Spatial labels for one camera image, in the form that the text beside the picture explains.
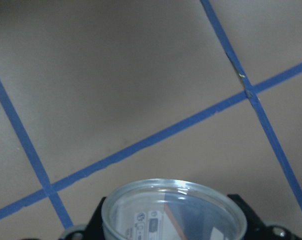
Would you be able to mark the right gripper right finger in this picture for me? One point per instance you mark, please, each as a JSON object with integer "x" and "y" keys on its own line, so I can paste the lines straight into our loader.
{"x": 256, "y": 229}

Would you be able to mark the clear tennis ball can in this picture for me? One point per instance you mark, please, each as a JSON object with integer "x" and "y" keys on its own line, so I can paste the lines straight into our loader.
{"x": 170, "y": 209}

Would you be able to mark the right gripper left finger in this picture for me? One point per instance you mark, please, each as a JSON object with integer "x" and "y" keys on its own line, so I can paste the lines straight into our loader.
{"x": 94, "y": 229}

